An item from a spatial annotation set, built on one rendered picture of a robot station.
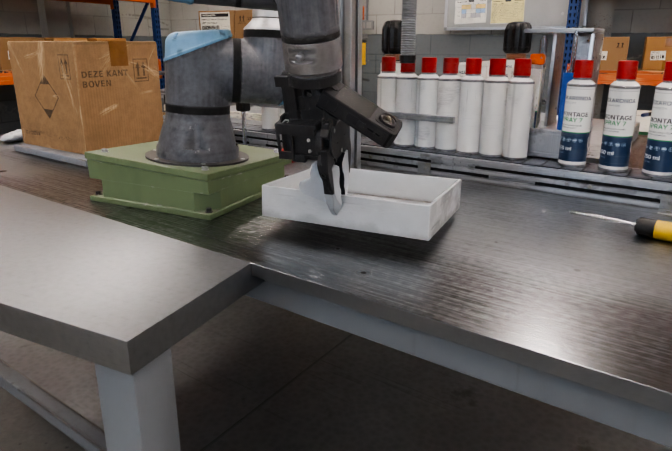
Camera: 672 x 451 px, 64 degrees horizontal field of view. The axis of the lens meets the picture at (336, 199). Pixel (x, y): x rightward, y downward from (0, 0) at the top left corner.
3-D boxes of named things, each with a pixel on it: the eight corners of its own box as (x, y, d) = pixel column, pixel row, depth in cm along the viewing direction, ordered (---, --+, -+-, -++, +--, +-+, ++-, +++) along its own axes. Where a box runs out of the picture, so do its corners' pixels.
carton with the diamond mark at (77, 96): (165, 141, 151) (156, 41, 143) (86, 155, 131) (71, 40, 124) (101, 131, 167) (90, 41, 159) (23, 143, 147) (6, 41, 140)
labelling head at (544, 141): (589, 151, 119) (606, 30, 112) (577, 161, 109) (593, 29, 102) (526, 144, 127) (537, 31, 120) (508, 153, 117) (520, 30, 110)
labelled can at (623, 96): (629, 169, 104) (646, 60, 98) (625, 174, 100) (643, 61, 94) (600, 165, 107) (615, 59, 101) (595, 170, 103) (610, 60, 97)
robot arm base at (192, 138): (255, 158, 103) (256, 106, 101) (194, 168, 91) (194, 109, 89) (201, 146, 111) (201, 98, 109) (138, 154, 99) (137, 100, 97)
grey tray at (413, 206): (459, 207, 92) (461, 179, 91) (428, 240, 74) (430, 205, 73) (318, 190, 103) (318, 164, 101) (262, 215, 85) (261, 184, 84)
